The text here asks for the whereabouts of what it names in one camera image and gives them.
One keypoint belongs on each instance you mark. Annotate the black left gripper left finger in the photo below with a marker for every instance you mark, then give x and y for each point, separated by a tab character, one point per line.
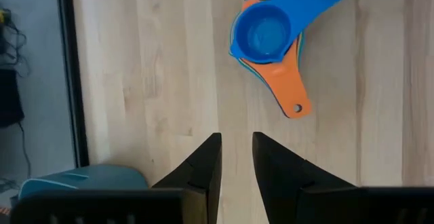
196	190

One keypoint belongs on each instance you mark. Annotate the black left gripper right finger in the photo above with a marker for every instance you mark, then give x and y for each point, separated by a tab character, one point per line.
298	190

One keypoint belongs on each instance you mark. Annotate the orange measuring cup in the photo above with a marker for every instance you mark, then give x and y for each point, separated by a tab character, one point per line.
286	85

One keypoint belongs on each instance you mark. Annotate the bright blue measuring cup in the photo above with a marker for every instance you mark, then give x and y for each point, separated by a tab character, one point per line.
264	34

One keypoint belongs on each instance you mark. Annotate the teal plastic basket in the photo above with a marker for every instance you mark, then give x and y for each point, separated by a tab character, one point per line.
91	178

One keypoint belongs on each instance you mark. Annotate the black box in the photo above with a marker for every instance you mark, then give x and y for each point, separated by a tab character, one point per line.
10	98

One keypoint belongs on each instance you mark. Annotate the black table edge rail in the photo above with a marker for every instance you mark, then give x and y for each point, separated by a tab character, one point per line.
73	81

